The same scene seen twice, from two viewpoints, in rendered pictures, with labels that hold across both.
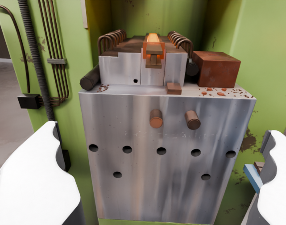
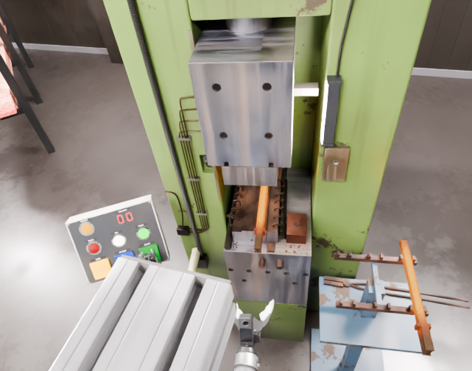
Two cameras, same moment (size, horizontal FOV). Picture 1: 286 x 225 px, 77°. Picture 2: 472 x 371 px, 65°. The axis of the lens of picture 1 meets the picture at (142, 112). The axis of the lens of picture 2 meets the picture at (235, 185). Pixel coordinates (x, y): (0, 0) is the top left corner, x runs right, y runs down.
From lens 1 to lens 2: 1.31 m
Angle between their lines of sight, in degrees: 19
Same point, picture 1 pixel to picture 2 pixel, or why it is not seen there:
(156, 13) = not seen: hidden behind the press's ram
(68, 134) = (207, 245)
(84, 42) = (219, 205)
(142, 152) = (257, 271)
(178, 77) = (274, 239)
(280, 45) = (344, 209)
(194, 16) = (303, 146)
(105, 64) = (235, 234)
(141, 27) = not seen: hidden behind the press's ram
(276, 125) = (356, 244)
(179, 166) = (278, 278)
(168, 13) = not seen: hidden behind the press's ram
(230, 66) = (300, 236)
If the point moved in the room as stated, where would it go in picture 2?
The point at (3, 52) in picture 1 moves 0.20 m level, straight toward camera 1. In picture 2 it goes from (43, 34) to (46, 38)
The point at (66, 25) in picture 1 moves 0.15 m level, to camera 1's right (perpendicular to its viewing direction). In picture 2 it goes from (208, 198) to (241, 198)
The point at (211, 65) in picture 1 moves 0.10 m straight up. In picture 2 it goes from (291, 236) to (291, 221)
